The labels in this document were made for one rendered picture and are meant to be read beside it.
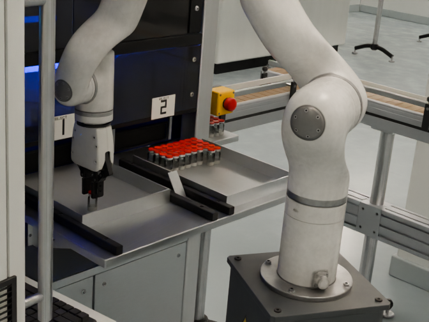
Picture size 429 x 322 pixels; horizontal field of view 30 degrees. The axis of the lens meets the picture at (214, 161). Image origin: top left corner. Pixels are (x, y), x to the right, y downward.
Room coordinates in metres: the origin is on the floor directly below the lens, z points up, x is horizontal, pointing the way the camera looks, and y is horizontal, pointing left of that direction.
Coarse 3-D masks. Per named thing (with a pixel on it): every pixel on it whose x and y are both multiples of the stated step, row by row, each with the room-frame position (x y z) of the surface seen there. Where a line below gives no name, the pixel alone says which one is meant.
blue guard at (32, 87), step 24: (192, 48) 2.17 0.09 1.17; (24, 72) 1.77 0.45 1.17; (120, 72) 1.98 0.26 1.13; (144, 72) 2.04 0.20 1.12; (168, 72) 2.11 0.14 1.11; (192, 72) 2.18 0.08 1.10; (120, 96) 1.98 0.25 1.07; (144, 96) 2.05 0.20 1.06; (192, 96) 2.18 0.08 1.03; (120, 120) 1.99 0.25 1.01
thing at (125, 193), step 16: (32, 176) 1.85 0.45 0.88; (64, 176) 1.87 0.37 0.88; (80, 176) 1.88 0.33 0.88; (112, 176) 1.90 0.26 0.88; (128, 176) 1.86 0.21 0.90; (32, 192) 1.70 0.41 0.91; (64, 192) 1.77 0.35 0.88; (80, 192) 1.78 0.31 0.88; (112, 192) 1.79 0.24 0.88; (128, 192) 1.80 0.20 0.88; (144, 192) 1.81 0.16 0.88; (160, 192) 1.74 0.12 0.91; (64, 208) 1.62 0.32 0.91; (80, 208) 1.68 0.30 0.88; (112, 208) 1.64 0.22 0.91; (128, 208) 1.67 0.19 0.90; (144, 208) 1.71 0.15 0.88; (96, 224) 1.60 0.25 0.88
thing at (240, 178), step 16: (144, 160) 1.95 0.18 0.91; (224, 160) 2.09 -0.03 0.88; (240, 160) 2.07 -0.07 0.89; (256, 160) 2.03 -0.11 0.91; (192, 176) 1.95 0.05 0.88; (208, 176) 1.96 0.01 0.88; (224, 176) 1.97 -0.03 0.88; (240, 176) 1.98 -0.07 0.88; (256, 176) 1.99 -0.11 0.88; (272, 176) 1.99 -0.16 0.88; (288, 176) 1.92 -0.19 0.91; (208, 192) 1.79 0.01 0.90; (224, 192) 1.85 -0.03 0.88; (240, 192) 1.79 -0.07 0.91; (256, 192) 1.83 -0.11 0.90; (272, 192) 1.88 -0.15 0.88
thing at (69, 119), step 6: (66, 114) 1.86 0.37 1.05; (72, 114) 1.87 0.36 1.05; (54, 120) 1.83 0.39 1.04; (60, 120) 1.84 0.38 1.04; (66, 120) 1.86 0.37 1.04; (72, 120) 1.87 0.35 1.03; (54, 126) 1.83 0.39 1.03; (60, 126) 1.84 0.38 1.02; (66, 126) 1.86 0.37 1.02; (72, 126) 1.87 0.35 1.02; (54, 132) 1.83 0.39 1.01; (60, 132) 1.84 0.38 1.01; (66, 132) 1.86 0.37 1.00; (72, 132) 1.87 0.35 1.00; (54, 138) 1.83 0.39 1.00; (60, 138) 1.84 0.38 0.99
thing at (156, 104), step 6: (162, 96) 2.09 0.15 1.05; (168, 96) 2.11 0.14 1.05; (174, 96) 2.13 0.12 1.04; (156, 102) 2.08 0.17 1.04; (162, 102) 2.09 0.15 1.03; (168, 102) 2.11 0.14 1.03; (174, 102) 2.13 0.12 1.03; (156, 108) 2.08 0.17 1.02; (168, 108) 2.11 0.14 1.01; (156, 114) 2.08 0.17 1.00; (162, 114) 2.09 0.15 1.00; (168, 114) 2.11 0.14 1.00
